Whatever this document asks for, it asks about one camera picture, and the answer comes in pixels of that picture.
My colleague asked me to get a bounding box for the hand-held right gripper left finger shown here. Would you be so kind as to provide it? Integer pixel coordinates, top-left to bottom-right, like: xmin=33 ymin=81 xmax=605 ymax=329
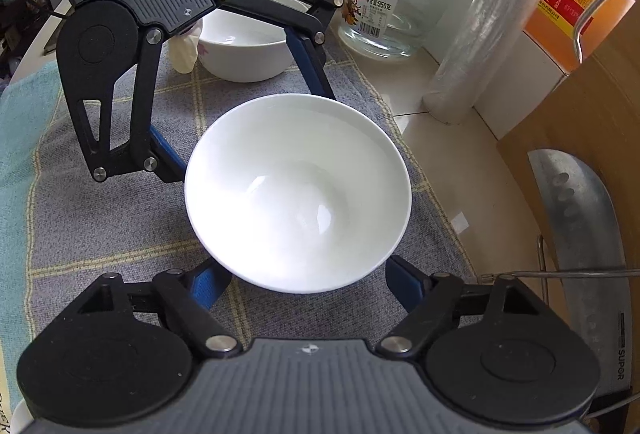
xmin=80 ymin=258 xmax=241 ymax=357

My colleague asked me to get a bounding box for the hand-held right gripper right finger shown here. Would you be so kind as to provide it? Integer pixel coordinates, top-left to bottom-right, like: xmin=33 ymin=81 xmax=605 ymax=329
xmin=375 ymin=255 xmax=541 ymax=356

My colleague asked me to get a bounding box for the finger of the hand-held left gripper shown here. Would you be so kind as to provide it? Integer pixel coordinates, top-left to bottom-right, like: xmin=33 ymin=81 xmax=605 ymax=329
xmin=59 ymin=29 xmax=187 ymax=183
xmin=214 ymin=0 xmax=346 ymax=101

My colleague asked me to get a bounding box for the white floral bowl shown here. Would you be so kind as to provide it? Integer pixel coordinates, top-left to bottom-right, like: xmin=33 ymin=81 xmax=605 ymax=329
xmin=197 ymin=0 xmax=308 ymax=83
xmin=184 ymin=94 xmax=414 ymax=293

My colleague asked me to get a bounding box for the white floral plate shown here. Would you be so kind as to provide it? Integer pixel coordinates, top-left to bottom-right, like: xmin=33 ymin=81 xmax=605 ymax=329
xmin=11 ymin=398 xmax=36 ymax=434

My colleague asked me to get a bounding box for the person's left hand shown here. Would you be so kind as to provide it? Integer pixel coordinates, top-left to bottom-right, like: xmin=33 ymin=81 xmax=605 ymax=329
xmin=171 ymin=25 xmax=202 ymax=76

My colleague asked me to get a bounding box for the blue grey checkered towel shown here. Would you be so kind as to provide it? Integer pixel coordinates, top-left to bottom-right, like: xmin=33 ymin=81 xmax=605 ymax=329
xmin=0 ymin=22 xmax=478 ymax=415

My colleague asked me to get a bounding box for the tall clear plastic wrap roll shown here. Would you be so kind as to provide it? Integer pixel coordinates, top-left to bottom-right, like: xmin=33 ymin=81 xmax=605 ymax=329
xmin=422 ymin=0 xmax=583 ymax=124

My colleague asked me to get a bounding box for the wooden cutting board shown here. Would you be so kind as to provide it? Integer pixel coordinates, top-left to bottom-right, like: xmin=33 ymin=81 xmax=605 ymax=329
xmin=495 ymin=44 xmax=640 ymax=275

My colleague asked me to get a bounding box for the metal wire rack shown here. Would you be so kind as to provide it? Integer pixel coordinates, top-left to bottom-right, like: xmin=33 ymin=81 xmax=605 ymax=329
xmin=480 ymin=0 xmax=640 ymax=420

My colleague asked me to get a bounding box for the steel cleaver black handle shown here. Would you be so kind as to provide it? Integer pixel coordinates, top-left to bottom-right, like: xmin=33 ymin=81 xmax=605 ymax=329
xmin=527 ymin=148 xmax=632 ymax=417

